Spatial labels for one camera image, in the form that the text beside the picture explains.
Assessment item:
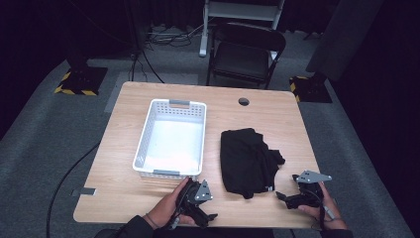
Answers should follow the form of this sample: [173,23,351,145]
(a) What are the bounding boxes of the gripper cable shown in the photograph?
[167,197,182,231]
[310,186,337,231]

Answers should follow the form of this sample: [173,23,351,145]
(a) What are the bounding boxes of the grey tape strip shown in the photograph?
[69,186,97,198]

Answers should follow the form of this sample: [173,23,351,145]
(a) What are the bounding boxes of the bundle of floor cables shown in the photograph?
[144,23,206,48]

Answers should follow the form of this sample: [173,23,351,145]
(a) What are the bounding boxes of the grey fabric panel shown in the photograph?
[304,0,386,82]

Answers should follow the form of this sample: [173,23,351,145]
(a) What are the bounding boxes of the black folding chair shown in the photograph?
[205,22,287,91]

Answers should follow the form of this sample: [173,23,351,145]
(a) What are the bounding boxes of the white metal stand frame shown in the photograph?
[198,0,286,59]

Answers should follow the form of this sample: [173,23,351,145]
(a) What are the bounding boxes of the person's right hand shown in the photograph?
[296,181,349,231]

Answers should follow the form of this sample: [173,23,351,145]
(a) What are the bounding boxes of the person's left hand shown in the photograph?
[149,176,196,230]

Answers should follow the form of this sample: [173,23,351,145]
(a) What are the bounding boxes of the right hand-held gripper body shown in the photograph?
[284,170,333,210]

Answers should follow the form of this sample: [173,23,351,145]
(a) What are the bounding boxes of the person's dark clothing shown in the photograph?
[93,226,275,238]

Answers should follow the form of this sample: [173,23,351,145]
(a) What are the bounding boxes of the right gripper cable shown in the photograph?
[310,186,337,231]

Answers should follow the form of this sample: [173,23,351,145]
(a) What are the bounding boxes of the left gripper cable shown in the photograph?
[167,197,182,231]

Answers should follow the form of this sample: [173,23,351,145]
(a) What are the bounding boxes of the black garment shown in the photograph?
[219,127,286,200]

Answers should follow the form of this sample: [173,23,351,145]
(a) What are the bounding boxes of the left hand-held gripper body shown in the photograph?
[175,178,214,229]

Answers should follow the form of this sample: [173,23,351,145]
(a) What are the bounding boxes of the striped-edge black stand base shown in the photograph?
[53,66,109,97]
[288,75,334,104]

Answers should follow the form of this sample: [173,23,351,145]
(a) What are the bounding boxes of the black tripod stand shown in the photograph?
[122,0,165,84]

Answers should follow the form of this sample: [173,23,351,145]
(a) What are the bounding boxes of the white plastic basket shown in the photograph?
[132,98,208,180]

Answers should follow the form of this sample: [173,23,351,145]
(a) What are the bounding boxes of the black floor cable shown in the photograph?
[45,140,102,238]

